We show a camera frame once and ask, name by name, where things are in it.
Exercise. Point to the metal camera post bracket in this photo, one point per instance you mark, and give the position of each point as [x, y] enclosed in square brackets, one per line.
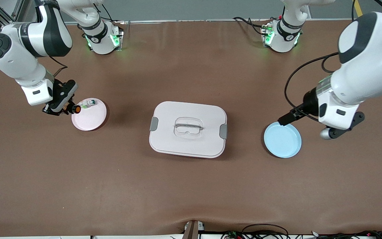
[192, 230]

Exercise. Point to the aluminium table edge rail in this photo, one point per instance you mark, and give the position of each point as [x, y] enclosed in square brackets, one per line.
[177, 21]

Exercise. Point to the pale pink round plate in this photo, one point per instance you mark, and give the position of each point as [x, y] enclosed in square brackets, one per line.
[91, 119]

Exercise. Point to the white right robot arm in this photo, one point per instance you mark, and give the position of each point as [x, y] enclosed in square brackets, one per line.
[12, 56]

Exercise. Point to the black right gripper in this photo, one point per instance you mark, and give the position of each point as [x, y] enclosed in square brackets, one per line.
[58, 91]

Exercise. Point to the white lidded storage box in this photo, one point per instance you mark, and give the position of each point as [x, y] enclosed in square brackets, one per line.
[187, 142]

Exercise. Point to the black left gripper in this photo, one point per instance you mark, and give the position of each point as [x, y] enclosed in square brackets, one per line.
[309, 100]

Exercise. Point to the light blue round plate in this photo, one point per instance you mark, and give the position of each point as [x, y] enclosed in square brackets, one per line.
[282, 141]

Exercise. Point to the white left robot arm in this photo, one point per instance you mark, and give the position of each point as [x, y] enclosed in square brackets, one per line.
[366, 59]

